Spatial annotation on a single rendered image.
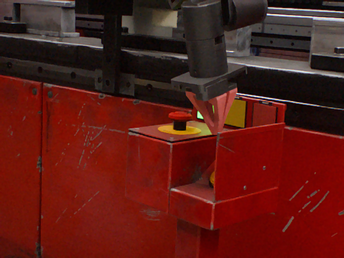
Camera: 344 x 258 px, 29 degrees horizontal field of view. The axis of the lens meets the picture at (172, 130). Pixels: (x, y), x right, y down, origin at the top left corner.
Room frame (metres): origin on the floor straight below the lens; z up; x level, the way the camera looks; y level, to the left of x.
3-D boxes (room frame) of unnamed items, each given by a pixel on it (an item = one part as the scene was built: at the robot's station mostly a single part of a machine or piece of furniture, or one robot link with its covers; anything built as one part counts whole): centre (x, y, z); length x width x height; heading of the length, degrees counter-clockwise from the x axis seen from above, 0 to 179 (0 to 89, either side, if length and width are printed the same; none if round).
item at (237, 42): (1.59, 0.01, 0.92); 0.39 x 0.06 x 0.10; 53
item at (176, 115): (1.07, -0.01, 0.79); 0.04 x 0.04 x 0.04
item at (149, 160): (1.05, -0.05, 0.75); 0.20 x 0.16 x 0.18; 45
